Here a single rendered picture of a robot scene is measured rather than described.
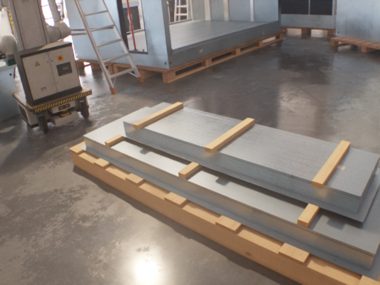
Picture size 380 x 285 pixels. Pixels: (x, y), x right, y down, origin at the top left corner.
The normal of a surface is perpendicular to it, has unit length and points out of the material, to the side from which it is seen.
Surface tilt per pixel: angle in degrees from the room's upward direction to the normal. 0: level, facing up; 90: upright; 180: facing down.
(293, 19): 90
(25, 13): 90
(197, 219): 90
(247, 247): 90
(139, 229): 0
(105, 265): 0
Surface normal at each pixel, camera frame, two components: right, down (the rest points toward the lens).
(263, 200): -0.08, -0.89
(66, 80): 0.66, 0.29
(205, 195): -0.64, 0.40
